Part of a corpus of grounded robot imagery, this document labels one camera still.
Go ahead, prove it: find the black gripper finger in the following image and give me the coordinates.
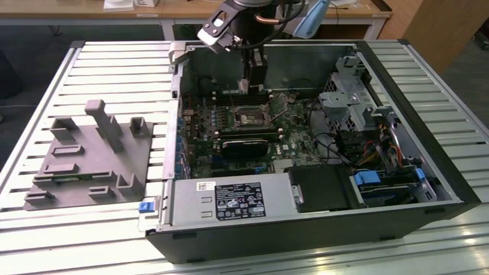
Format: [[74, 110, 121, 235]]
[[250, 49, 267, 87], [242, 49, 251, 85]]

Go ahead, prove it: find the metal wire locking lever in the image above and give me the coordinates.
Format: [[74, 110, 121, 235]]
[[269, 106, 297, 124]]

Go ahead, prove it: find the CPU socket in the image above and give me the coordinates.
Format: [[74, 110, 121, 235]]
[[230, 105, 274, 129]]

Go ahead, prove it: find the black RAM slot bank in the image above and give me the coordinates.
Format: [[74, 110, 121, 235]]
[[217, 128, 279, 142], [211, 90, 270, 106]]

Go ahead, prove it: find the metal drive cage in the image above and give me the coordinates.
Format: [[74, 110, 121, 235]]
[[317, 56, 402, 134]]

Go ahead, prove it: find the black graphics card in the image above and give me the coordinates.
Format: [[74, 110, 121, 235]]
[[219, 139, 271, 158]]

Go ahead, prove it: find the green motherboard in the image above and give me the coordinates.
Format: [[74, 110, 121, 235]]
[[175, 92, 335, 179]]

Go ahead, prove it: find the small silver chipset heatsink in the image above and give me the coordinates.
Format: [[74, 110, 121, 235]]
[[271, 159, 291, 173]]

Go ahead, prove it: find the hard disk in blue carrier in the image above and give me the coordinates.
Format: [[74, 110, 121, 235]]
[[353, 170, 419, 207]]

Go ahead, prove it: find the silver power supply unit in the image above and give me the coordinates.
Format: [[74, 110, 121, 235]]
[[154, 171, 306, 231]]

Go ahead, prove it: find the wooden cabinet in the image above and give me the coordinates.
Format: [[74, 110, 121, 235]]
[[377, 0, 489, 76]]

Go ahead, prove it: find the grey plastic parts rack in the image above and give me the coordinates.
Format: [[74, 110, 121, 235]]
[[22, 99, 155, 213]]

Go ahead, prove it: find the black open PC case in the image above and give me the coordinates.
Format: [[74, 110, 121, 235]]
[[143, 38, 482, 265]]

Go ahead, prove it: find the green RAM stick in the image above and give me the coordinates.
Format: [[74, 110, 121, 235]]
[[53, 175, 94, 183]]

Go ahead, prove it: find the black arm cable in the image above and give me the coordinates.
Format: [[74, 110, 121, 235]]
[[239, 0, 306, 51]]

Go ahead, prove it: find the pale grey case handle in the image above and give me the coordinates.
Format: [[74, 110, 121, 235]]
[[167, 42, 190, 63]]

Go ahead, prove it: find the coloured power wire bundle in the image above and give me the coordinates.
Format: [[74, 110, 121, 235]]
[[357, 123, 406, 172]]

